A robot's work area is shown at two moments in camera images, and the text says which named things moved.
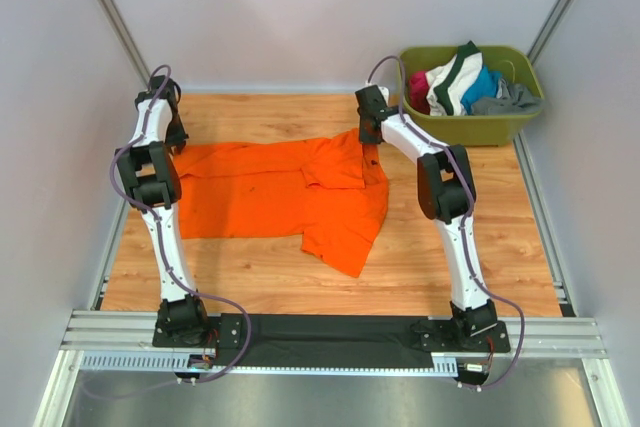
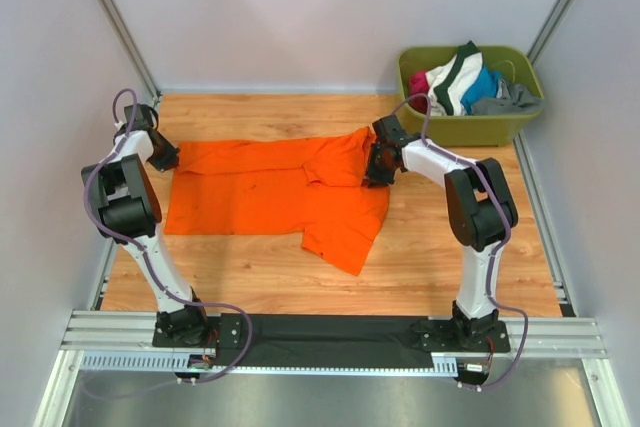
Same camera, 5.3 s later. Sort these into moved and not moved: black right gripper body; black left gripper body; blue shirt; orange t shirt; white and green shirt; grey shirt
Moved: black right gripper body; black left gripper body
Not moved: orange t shirt; white and green shirt; grey shirt; blue shirt
